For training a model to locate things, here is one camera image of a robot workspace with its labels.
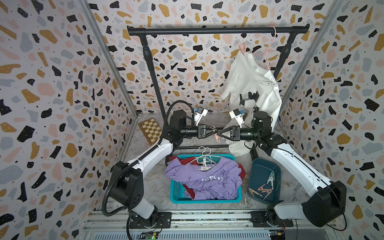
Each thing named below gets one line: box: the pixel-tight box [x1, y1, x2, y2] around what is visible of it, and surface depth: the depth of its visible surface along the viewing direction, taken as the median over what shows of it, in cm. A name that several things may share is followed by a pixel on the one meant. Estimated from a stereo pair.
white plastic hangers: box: [188, 146, 222, 172], surface depth 85 cm
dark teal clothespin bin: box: [247, 158, 282, 205], surface depth 85 cm
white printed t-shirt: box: [221, 51, 282, 157], surface depth 74 cm
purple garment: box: [164, 157, 242, 200], surface depth 79 cm
